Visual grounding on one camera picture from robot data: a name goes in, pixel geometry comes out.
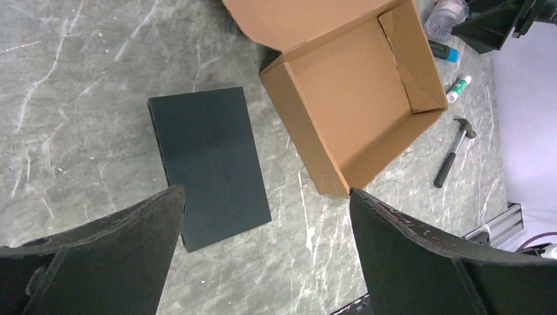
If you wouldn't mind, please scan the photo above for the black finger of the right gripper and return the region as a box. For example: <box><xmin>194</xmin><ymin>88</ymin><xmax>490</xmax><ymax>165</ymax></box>
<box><xmin>451</xmin><ymin>0</ymin><xmax>538</xmax><ymax>54</ymax></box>

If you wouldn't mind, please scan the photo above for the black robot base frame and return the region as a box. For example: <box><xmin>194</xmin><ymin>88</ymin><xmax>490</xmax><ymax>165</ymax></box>
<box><xmin>330</xmin><ymin>293</ymin><xmax>374</xmax><ymax>315</ymax></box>

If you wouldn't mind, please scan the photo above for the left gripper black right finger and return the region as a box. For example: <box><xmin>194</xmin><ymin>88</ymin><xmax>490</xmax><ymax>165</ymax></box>
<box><xmin>349</xmin><ymin>188</ymin><xmax>556</xmax><ymax>314</ymax></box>

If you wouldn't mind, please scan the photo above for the black rectangular block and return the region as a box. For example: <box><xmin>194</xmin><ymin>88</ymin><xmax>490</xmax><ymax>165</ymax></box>
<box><xmin>148</xmin><ymin>87</ymin><xmax>271</xmax><ymax>252</ymax></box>

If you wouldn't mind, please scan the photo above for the brown cardboard box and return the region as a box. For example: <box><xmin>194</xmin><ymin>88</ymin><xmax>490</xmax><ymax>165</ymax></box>
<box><xmin>224</xmin><ymin>1</ymin><xmax>449</xmax><ymax>198</ymax></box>

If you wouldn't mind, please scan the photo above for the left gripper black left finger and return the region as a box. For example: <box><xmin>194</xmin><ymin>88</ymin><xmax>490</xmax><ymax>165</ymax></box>
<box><xmin>1</xmin><ymin>186</ymin><xmax>186</xmax><ymax>314</ymax></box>

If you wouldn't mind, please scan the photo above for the black handled claw hammer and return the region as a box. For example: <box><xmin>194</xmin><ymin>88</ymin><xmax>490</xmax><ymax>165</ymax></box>
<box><xmin>434</xmin><ymin>117</ymin><xmax>477</xmax><ymax>188</ymax></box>

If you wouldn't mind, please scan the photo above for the white green glue stick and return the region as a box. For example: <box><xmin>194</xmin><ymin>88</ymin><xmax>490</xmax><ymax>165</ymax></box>
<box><xmin>446</xmin><ymin>75</ymin><xmax>472</xmax><ymax>104</ymax></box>

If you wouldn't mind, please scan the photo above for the black blue marker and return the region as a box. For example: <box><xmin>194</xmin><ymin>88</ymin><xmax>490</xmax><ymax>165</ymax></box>
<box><xmin>428</xmin><ymin>40</ymin><xmax>460</xmax><ymax>62</ymax></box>

